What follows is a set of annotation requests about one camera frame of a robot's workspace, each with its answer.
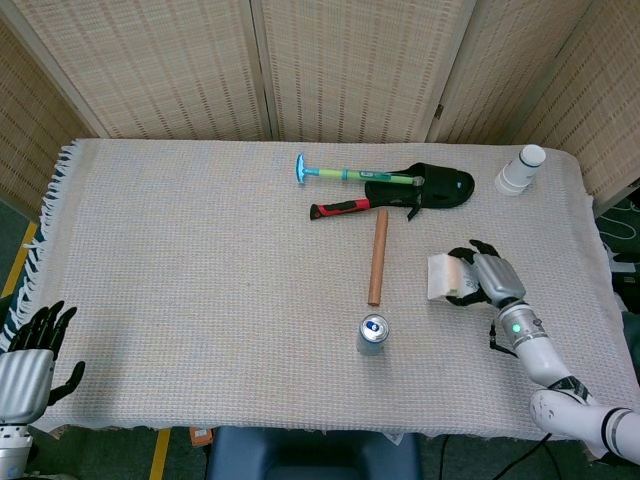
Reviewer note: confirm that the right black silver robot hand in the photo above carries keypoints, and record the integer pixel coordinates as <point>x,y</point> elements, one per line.
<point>500,280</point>

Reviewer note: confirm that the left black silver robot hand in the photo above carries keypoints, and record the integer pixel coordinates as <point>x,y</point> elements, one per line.
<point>25,380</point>

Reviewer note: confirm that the white rectangular box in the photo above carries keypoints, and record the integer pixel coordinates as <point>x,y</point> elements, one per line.
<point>440,275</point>

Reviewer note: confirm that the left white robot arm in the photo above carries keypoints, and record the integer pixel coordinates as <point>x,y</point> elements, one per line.
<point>12,450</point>

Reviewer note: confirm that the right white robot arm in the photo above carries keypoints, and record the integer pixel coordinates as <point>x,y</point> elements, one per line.
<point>540,350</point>

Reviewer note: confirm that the black fabric tool sheath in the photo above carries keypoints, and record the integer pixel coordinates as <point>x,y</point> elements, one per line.
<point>440,192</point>

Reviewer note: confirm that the wooden round stick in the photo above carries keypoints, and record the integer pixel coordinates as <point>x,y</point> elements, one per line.
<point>378,260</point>

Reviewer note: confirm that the silver drink can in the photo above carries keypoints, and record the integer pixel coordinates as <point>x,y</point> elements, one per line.
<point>372,332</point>

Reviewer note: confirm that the metal screen hinge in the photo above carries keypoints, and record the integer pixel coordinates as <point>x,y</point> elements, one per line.
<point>439,111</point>

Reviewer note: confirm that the small orange object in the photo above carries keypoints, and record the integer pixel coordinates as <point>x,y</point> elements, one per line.
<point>201,436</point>

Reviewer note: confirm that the beige woven tablecloth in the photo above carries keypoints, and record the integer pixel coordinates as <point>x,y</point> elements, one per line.
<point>200,275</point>

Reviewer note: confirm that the dark blue chair seat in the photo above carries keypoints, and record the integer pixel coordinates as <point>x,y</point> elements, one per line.
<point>310,455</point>

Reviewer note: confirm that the woven folding screen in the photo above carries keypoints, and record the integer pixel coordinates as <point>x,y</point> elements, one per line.
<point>150,65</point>

